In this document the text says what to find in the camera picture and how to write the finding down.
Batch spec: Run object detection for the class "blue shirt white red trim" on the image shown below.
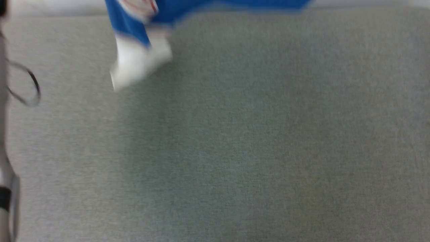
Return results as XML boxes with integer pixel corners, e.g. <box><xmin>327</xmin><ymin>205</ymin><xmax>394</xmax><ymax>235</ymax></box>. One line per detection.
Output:
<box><xmin>104</xmin><ymin>0</ymin><xmax>314</xmax><ymax>92</ymax></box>

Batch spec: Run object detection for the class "grey fabric sofa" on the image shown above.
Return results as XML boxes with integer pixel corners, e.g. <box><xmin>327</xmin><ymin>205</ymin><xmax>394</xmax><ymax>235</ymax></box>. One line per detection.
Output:
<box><xmin>0</xmin><ymin>5</ymin><xmax>430</xmax><ymax>242</ymax></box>

